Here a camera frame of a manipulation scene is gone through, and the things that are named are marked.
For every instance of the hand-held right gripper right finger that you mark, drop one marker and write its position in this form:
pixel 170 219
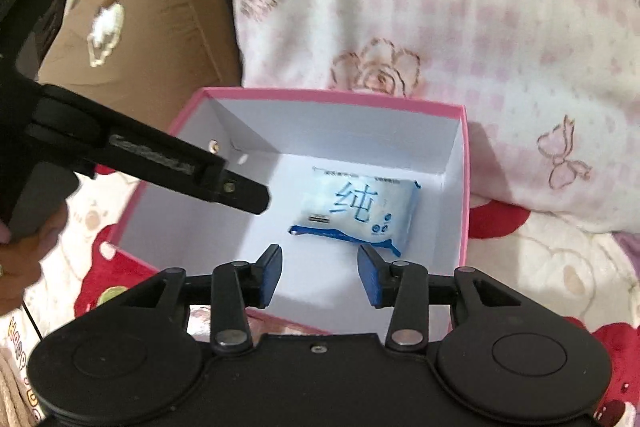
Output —
pixel 366 279

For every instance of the person's left hand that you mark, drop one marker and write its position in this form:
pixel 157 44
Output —
pixel 25 267

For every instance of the pink cardboard box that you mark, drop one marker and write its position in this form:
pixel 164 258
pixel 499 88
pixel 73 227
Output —
pixel 325 127

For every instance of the red bear printed blanket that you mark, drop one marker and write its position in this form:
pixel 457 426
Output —
pixel 550 267

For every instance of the blue white wet wipes packet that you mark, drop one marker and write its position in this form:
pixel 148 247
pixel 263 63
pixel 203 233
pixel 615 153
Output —
pixel 350 207

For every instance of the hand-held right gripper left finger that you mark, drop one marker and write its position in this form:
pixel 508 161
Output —
pixel 270 279

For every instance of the brown embroidered pillow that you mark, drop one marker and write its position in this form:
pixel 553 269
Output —
pixel 150 7

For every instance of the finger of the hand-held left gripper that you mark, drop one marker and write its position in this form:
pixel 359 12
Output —
pixel 247 197

